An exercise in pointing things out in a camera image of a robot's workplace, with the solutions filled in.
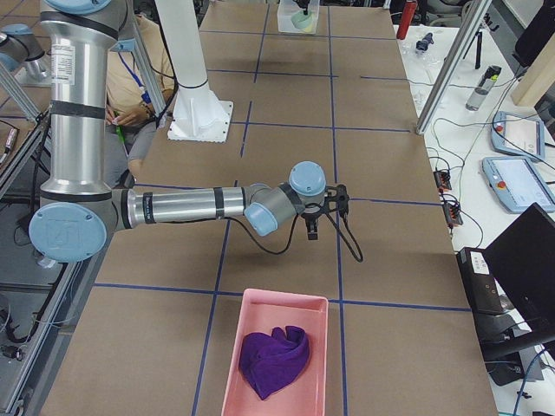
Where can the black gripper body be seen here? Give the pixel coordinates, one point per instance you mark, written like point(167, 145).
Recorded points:
point(310, 215)
point(306, 5)

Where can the pale green ceramic bowl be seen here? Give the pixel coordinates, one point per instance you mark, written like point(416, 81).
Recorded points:
point(299, 18)

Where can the purple cloth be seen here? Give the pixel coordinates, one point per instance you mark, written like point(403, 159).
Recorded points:
point(271, 362)

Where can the translucent white plastic box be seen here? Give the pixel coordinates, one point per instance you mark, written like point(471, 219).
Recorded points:
point(287, 8)

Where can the black equipment box with label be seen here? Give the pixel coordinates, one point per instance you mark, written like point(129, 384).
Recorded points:
point(480, 286)

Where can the folded dark blue umbrella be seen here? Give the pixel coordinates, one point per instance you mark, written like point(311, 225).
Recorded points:
point(423, 44)

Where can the black power strip left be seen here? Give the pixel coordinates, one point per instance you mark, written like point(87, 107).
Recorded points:
point(442, 180)

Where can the black power strip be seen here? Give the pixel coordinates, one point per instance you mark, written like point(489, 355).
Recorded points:
point(442, 180)
point(452, 215)

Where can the black power strip right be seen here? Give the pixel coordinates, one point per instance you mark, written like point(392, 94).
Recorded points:
point(452, 215)

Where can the pink plastic bin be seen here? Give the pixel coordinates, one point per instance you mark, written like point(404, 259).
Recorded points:
point(261, 311)

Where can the clear water bottle black cap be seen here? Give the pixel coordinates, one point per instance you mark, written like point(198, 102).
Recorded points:
point(481, 91)

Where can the seated person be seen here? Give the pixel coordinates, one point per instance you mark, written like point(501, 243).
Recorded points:
point(130, 114)

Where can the blue grey teach pendant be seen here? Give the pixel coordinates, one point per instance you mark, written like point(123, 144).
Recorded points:
point(518, 135)
point(517, 183)

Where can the black computer monitor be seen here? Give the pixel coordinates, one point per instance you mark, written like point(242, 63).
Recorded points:
point(521, 259)

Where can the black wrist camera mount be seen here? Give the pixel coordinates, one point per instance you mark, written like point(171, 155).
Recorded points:
point(336, 199)

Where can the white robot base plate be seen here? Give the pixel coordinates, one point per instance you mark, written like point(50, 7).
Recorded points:
point(198, 113)

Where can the grey metal camera post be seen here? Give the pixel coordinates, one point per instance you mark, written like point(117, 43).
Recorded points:
point(470, 24)

